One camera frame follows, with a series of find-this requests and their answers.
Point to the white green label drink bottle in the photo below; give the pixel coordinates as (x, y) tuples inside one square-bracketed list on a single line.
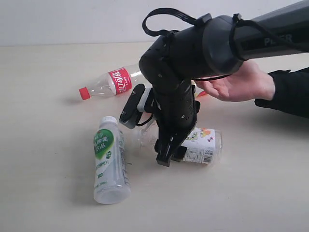
[(111, 183)]

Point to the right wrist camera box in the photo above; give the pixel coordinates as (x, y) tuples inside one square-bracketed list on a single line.
[(140, 101)]

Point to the person's open bare hand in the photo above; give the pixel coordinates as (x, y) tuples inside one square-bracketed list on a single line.
[(248, 83)]

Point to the black sleeved forearm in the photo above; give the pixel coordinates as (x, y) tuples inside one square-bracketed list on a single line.
[(291, 93)]

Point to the clear cola bottle red label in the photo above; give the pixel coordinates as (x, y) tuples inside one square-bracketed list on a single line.
[(114, 82)]

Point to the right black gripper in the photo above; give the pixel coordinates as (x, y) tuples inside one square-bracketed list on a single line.
[(176, 115)]

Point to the yellow tea bottle red cap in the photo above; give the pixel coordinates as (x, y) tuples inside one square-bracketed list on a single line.
[(198, 91)]

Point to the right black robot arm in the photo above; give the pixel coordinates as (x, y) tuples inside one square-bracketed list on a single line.
[(211, 47)]

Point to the clear bottle butterfly label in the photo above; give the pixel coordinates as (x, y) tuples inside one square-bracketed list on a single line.
[(207, 148)]

